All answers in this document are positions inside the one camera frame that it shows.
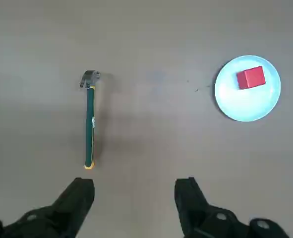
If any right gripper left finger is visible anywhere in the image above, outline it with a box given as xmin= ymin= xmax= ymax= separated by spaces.
xmin=0 ymin=177 xmax=95 ymax=238

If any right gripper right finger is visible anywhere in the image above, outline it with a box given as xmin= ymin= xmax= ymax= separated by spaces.
xmin=174 ymin=176 xmax=291 ymax=238

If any green handled claw hammer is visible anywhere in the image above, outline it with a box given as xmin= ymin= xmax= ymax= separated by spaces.
xmin=77 ymin=70 xmax=101 ymax=170

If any light blue round plate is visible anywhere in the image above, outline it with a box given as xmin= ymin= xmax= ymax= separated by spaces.
xmin=214 ymin=55 xmax=282 ymax=122

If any red wooden cube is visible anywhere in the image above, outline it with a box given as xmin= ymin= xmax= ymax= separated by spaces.
xmin=236 ymin=65 xmax=266 ymax=90

